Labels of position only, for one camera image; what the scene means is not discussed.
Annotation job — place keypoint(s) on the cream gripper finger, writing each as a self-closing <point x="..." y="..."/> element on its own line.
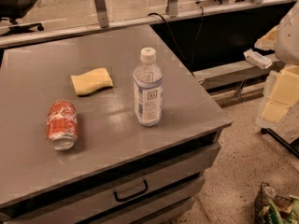
<point x="281" y="93"/>
<point x="267" y="41"/>

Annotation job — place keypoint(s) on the clear blue-label plastic bottle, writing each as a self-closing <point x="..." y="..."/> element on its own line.
<point x="148" y="88"/>

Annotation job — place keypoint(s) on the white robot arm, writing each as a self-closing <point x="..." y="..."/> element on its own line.
<point x="286" y="50"/>

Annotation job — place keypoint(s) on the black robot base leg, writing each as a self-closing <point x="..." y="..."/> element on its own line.
<point x="293" y="147"/>

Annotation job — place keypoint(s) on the red coke can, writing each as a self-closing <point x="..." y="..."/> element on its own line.
<point x="62" y="125"/>

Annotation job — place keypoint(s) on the yellow sponge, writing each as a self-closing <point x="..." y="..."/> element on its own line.
<point x="91" y="81"/>

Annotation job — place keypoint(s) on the grey drawer cabinet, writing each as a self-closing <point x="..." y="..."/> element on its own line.
<point x="41" y="185"/>

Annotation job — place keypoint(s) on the wire basket with snacks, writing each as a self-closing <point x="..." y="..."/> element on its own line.
<point x="270" y="208"/>

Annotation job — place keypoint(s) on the black drawer handle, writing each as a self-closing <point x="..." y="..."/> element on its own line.
<point x="130" y="190"/>

